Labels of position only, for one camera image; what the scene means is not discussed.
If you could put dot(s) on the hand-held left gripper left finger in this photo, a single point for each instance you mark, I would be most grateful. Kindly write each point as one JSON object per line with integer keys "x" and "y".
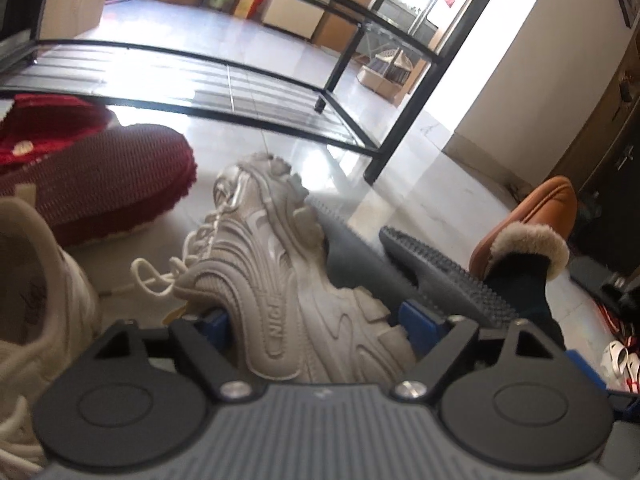
{"x": 214, "y": 324}

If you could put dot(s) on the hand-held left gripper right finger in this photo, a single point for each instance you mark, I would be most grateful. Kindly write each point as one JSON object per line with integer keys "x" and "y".
{"x": 419, "y": 319}

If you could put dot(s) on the beige chunky sneaker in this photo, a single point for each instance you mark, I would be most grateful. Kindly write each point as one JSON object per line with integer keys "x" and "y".
{"x": 280, "y": 280}

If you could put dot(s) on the grey rubber slide sandal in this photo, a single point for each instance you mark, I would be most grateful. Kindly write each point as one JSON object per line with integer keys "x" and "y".
{"x": 360, "y": 255}
{"x": 445, "y": 275}

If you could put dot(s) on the person's leg in black sock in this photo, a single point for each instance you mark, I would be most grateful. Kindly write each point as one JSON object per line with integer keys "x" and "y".
{"x": 520, "y": 285}

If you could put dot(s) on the brown fur-lined slipper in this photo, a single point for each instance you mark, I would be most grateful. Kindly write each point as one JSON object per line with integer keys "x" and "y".
{"x": 540, "y": 210}

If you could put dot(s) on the red knitted slipper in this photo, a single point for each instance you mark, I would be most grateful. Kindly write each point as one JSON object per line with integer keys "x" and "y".
{"x": 45, "y": 120}
{"x": 105, "y": 185}

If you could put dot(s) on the white lace-up sneaker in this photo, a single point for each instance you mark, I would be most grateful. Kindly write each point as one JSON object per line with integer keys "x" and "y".
{"x": 35, "y": 310}

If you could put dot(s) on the black flat object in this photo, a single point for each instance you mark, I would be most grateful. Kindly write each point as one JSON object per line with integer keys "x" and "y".
{"x": 600, "y": 280}

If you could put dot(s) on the white sandal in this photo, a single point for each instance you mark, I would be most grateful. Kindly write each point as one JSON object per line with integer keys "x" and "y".
{"x": 622, "y": 360}

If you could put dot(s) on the black metal shoe rack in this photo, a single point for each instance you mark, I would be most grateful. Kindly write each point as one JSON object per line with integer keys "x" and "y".
{"x": 210, "y": 80}

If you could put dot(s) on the open box with basket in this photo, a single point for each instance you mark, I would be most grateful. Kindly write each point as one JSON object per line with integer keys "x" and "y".
{"x": 387, "y": 72}

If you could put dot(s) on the dark wooden cabinet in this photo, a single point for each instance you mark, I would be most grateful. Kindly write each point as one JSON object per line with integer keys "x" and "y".
{"x": 607, "y": 150}

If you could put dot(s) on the stacked brown cardboard boxes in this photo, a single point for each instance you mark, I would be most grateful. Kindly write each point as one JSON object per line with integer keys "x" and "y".
{"x": 345, "y": 15}

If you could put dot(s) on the beige carton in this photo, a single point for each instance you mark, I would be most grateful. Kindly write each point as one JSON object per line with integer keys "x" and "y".
{"x": 292, "y": 17}

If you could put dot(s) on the red and yellow box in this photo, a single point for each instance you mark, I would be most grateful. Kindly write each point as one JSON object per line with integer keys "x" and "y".
{"x": 251, "y": 4}

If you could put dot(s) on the large cardboard box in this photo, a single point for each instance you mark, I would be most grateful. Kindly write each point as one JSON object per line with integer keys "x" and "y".
{"x": 70, "y": 0}

